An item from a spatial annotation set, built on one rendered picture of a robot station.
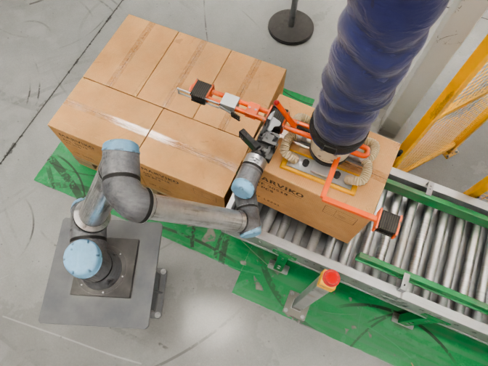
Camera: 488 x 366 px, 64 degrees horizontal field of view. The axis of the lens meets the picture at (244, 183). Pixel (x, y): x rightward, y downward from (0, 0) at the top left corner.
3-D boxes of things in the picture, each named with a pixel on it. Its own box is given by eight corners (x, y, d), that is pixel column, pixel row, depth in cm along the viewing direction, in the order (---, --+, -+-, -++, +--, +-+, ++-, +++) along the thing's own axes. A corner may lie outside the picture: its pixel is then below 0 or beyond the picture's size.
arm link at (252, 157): (242, 168, 161) (242, 157, 153) (247, 158, 163) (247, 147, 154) (262, 176, 160) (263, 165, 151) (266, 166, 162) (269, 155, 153)
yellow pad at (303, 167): (360, 177, 170) (364, 172, 165) (354, 197, 166) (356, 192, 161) (287, 149, 175) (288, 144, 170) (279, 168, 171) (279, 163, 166)
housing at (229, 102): (240, 102, 172) (240, 96, 168) (234, 115, 170) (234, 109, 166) (226, 97, 173) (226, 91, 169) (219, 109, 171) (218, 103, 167)
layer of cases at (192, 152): (281, 104, 296) (287, 69, 259) (226, 219, 260) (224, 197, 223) (141, 53, 314) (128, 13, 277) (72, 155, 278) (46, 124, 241)
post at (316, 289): (303, 302, 253) (340, 274, 161) (300, 312, 251) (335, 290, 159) (293, 298, 254) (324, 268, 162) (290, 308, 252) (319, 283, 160)
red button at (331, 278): (340, 274, 161) (343, 273, 158) (335, 290, 159) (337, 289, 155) (324, 268, 162) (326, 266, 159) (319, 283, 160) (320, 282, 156)
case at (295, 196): (373, 179, 213) (401, 143, 176) (347, 244, 199) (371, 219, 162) (273, 136, 223) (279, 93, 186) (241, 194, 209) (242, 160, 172)
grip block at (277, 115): (289, 118, 169) (290, 110, 164) (280, 135, 166) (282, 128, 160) (271, 110, 171) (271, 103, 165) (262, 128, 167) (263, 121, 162)
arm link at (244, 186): (229, 194, 158) (229, 184, 148) (242, 168, 162) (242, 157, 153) (250, 202, 156) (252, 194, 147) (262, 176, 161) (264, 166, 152)
